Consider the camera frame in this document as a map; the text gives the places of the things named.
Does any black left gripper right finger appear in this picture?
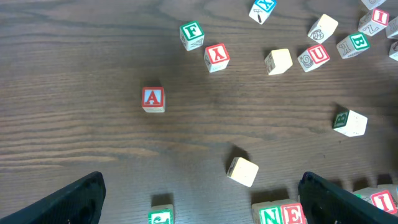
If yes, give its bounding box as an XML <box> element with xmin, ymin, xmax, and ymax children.
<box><xmin>298</xmin><ymin>172</ymin><xmax>397</xmax><ymax>224</ymax></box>

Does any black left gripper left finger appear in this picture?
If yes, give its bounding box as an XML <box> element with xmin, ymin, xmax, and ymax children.
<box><xmin>1</xmin><ymin>171</ymin><xmax>106</xmax><ymax>224</ymax></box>

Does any red E wooden block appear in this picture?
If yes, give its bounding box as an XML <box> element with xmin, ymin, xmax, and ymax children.
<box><xmin>280</xmin><ymin>200</ymin><xmax>307</xmax><ymax>224</ymax></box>

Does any green N wooden block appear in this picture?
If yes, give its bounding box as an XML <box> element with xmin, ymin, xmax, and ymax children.
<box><xmin>252</xmin><ymin>200</ymin><xmax>285</xmax><ymax>224</ymax></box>

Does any red i block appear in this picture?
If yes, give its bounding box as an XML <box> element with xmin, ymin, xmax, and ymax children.
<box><xmin>353</xmin><ymin>187</ymin><xmax>397</xmax><ymax>216</ymax></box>
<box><xmin>358</xmin><ymin>8</ymin><xmax>389</xmax><ymax>36</ymax></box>

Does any green J wooden block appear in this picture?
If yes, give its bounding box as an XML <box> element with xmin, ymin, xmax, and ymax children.
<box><xmin>148</xmin><ymin>204</ymin><xmax>175</xmax><ymax>224</ymax></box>

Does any yellow O side block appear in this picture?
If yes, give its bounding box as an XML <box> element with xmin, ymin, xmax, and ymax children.
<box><xmin>332</xmin><ymin>110</ymin><xmax>368</xmax><ymax>137</ymax></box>

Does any yellow block lower left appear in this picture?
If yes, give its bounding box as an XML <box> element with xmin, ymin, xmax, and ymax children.
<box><xmin>226</xmin><ymin>157</ymin><xmax>259</xmax><ymax>187</ymax></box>

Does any red A wooden block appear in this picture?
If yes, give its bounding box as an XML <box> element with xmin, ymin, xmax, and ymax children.
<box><xmin>141</xmin><ymin>86</ymin><xmax>165</xmax><ymax>113</ymax></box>

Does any red U block upper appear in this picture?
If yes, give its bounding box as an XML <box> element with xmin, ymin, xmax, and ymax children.
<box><xmin>297</xmin><ymin>44</ymin><xmax>330</xmax><ymax>72</ymax></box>

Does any yellow O top block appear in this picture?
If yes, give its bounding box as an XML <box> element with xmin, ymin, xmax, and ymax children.
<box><xmin>264</xmin><ymin>49</ymin><xmax>293</xmax><ymax>75</ymax></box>

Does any green B wooden block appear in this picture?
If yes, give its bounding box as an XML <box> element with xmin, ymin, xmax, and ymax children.
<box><xmin>336</xmin><ymin>32</ymin><xmax>371</xmax><ymax>59</ymax></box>

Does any blue T wooden block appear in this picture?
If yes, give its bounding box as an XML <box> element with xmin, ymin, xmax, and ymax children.
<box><xmin>389</xmin><ymin>42</ymin><xmax>398</xmax><ymax>61</ymax></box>

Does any yellow block centre top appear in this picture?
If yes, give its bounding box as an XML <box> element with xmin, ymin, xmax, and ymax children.
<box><xmin>307</xmin><ymin>14</ymin><xmax>338</xmax><ymax>44</ymax></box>

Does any red Y wooden block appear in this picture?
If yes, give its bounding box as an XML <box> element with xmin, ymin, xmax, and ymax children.
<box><xmin>204</xmin><ymin>43</ymin><xmax>230</xmax><ymax>73</ymax></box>

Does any blue L wooden block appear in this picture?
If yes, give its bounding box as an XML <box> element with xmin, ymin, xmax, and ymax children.
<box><xmin>386</xmin><ymin>17</ymin><xmax>398</xmax><ymax>39</ymax></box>

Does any green F wooden block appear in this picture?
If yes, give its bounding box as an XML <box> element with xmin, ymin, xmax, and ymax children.
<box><xmin>179</xmin><ymin>21</ymin><xmax>205</xmax><ymax>51</ymax></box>

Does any blue X wooden block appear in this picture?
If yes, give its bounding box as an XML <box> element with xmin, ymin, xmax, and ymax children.
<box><xmin>249</xmin><ymin>0</ymin><xmax>277</xmax><ymax>24</ymax></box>

